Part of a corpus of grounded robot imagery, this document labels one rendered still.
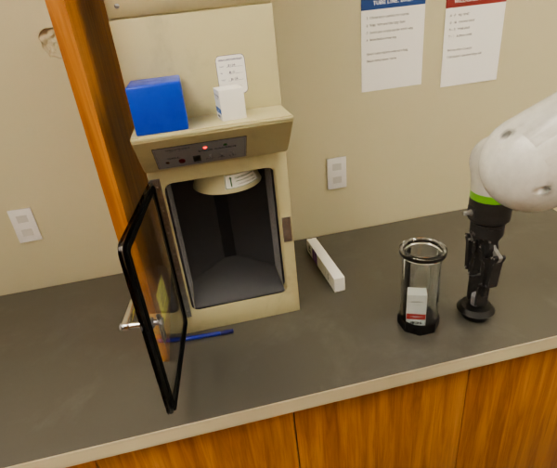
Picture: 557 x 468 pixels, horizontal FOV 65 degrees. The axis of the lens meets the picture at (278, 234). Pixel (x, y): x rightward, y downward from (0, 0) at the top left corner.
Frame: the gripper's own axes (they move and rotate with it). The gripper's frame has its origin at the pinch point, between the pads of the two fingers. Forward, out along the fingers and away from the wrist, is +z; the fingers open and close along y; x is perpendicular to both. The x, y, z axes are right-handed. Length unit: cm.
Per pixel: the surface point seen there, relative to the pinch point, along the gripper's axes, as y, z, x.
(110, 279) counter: -49, 8, -102
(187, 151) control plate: -7, -44, -65
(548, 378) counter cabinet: 9.5, 25.7, 17.5
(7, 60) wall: -55, -62, -112
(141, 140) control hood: -2, -49, -73
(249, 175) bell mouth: -19, -33, -53
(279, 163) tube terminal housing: -15, -36, -45
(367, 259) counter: -34.6, 7.7, -17.0
